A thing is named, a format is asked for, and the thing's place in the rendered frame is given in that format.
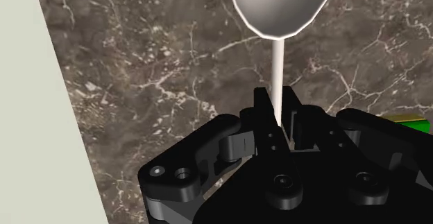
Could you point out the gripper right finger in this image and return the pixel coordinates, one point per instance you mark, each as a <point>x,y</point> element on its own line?
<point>358,142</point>

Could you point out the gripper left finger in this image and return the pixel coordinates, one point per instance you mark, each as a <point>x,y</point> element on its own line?
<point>216,149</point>

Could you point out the silver spoon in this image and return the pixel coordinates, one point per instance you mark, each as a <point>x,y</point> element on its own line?
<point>280,10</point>

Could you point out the green and yellow box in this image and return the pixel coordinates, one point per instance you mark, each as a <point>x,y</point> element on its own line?
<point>411,123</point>

